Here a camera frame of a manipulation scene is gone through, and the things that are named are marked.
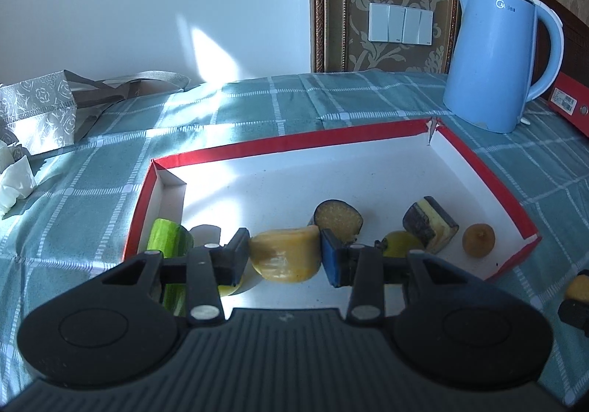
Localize silver patterned gift bag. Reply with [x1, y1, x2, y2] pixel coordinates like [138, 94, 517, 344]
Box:
[1, 70, 191, 155]

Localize red flat box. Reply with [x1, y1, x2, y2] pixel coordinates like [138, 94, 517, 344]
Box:
[549, 72, 589, 137]

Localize white wall switch panel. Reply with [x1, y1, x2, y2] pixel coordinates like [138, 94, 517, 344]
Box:
[367, 3, 433, 45]

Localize green tomato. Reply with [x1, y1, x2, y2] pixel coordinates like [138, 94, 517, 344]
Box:
[374, 231, 424, 258]
[218, 277, 244, 298]

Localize yellow jackfruit pod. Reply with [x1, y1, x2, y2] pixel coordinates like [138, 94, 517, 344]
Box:
[565, 274, 589, 303]

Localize dark wooden headboard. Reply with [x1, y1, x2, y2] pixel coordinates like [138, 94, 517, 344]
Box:
[502, 0, 589, 100]

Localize white crumpled plastic bag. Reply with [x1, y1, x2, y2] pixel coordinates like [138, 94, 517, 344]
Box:
[0, 142, 37, 217]

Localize teal plaid bedspread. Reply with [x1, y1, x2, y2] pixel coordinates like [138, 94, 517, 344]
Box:
[1, 70, 588, 404]

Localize blue electric kettle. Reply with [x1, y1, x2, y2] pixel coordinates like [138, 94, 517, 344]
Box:
[443, 0, 564, 134]

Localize small cucumber piece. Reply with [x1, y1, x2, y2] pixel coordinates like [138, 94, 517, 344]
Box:
[147, 218, 194, 316]

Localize red shallow box tray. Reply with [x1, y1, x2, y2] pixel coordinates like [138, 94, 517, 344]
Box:
[124, 118, 541, 280]

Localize brown kiwi fruit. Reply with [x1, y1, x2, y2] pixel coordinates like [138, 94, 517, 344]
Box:
[462, 224, 495, 259]

